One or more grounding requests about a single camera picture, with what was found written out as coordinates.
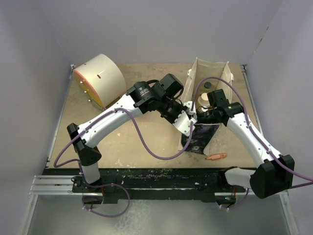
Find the white bottle wooden cap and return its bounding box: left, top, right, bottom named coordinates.
left=198, top=93, right=210, bottom=107

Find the clear square bottle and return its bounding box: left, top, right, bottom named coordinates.
left=203, top=82, right=216, bottom=90

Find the canvas tote bag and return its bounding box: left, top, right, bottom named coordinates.
left=180, top=58, right=234, bottom=155

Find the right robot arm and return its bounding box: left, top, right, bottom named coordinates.
left=197, top=89, right=295, bottom=199

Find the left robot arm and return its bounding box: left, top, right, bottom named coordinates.
left=67, top=74, right=194, bottom=192

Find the orange highlighter pen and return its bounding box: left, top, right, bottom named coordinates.
left=205, top=153, right=227, bottom=161

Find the white cylindrical box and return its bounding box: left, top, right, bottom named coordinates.
left=73, top=54, right=127, bottom=109

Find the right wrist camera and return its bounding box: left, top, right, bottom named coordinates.
left=183, top=101, right=197, bottom=123

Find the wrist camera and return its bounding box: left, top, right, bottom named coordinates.
left=183, top=101, right=197, bottom=123
left=173, top=111, right=197, bottom=137

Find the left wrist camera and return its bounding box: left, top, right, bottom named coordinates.
left=173, top=111, right=197, bottom=137

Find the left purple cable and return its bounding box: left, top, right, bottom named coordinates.
left=53, top=107, right=195, bottom=217

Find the purple cable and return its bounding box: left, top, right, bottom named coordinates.
left=53, top=107, right=195, bottom=217
left=192, top=76, right=313, bottom=212

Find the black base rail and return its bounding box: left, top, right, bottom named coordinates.
left=43, top=168, right=246, bottom=204

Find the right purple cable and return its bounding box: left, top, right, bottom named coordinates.
left=192, top=76, right=313, bottom=212

